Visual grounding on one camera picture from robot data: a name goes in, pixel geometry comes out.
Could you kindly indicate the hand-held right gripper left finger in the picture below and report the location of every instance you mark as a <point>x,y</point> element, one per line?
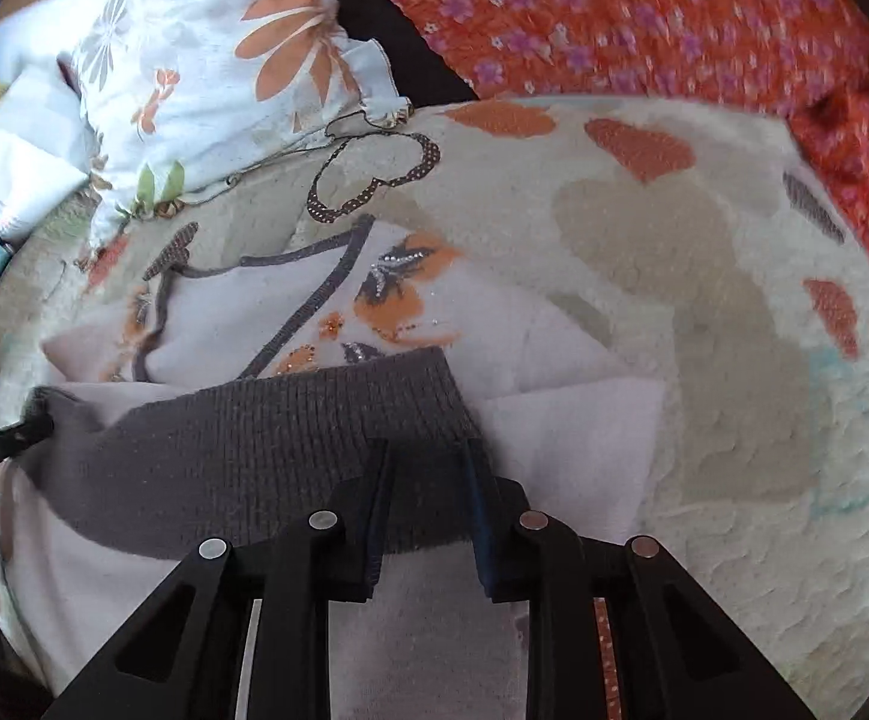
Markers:
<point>374,525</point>

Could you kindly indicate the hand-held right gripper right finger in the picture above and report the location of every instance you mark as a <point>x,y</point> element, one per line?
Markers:
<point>488,540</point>

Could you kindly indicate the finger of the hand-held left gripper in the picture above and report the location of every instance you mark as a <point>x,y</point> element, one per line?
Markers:
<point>7,442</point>

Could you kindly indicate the lilac sweater with grey trim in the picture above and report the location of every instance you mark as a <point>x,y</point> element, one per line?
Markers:
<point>254,450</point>

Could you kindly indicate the white striped cloth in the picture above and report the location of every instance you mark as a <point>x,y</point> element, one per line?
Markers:
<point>22,157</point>

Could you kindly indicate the white heart print fuzzy blanket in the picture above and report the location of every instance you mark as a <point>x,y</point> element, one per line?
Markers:
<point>704,300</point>

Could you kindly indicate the white floral cloth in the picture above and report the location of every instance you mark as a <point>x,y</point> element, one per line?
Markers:
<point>202,67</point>

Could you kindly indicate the black cloth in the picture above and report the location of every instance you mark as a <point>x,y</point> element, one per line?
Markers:
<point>389,37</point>

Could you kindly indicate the orange floral bedsheet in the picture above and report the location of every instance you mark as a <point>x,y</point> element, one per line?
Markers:
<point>629,15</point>

